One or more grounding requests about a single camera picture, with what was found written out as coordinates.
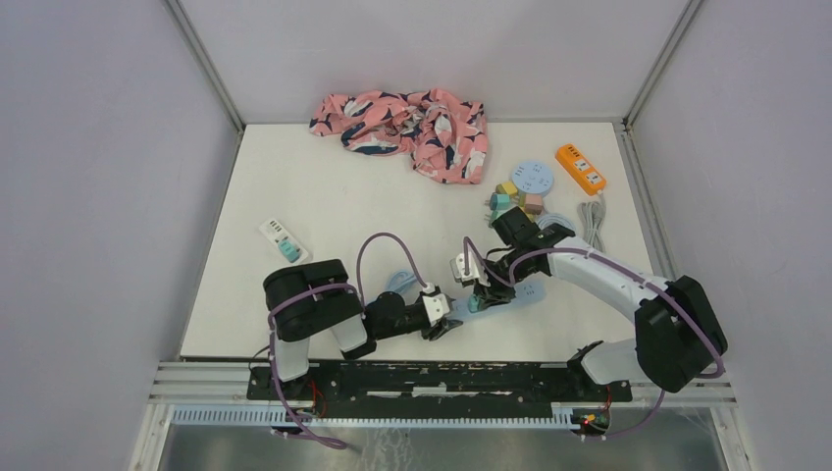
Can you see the pink patterned cloth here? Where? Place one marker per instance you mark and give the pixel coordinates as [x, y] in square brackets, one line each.
[445, 137]

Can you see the white power strip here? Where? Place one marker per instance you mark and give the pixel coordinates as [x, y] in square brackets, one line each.
[273, 230]

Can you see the orange power strip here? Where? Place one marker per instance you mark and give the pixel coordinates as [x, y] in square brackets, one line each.
[580, 169]

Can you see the pink adapter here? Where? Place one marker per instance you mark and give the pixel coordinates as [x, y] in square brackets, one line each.
[533, 204]

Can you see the teal adapter on white strip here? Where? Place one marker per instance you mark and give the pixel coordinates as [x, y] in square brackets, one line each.
[288, 250]

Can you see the green adapter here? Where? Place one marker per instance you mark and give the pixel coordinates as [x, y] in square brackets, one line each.
[495, 214]

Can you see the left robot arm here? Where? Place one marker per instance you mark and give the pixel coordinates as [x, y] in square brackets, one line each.
[308, 299]

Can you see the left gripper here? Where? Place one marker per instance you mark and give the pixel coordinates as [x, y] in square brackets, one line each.
[439, 329]

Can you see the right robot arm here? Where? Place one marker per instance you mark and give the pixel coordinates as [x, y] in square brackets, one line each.
[677, 337]

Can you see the round blue socket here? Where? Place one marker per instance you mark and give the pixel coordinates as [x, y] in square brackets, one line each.
[533, 177]

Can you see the light blue power strip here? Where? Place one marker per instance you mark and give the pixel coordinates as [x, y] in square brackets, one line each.
[527, 293]

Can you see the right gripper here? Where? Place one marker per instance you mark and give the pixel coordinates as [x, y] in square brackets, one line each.
[494, 293]

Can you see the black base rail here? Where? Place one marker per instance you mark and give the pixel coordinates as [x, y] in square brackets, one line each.
[375, 389]

